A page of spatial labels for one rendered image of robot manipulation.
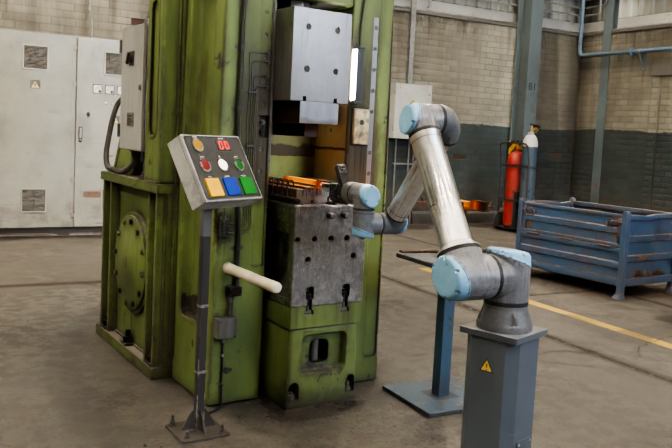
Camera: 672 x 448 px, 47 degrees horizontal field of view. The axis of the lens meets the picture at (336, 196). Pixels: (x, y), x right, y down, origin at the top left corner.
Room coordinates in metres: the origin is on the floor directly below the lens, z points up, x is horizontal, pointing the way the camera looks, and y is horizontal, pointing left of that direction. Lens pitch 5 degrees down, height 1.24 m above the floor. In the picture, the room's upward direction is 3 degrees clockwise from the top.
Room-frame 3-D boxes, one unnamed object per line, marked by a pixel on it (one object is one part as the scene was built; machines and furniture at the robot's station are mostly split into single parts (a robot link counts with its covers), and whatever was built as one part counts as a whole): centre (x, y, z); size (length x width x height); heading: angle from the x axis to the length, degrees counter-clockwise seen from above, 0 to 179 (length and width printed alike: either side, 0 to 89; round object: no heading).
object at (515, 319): (2.58, -0.60, 0.65); 0.19 x 0.19 x 0.10
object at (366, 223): (3.13, -0.13, 0.87); 0.12 x 0.09 x 0.12; 118
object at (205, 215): (3.02, 0.51, 0.54); 0.04 x 0.04 x 1.08; 33
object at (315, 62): (3.59, 0.17, 1.56); 0.42 x 0.39 x 0.40; 33
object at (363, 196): (3.13, -0.11, 0.98); 0.12 x 0.09 x 0.10; 33
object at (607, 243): (6.84, -2.34, 0.36); 1.20 x 0.80 x 0.72; 34
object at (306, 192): (3.57, 0.21, 0.96); 0.42 x 0.20 x 0.09; 33
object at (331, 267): (3.61, 0.17, 0.69); 0.56 x 0.38 x 0.45; 33
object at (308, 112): (3.57, 0.21, 1.32); 0.42 x 0.20 x 0.10; 33
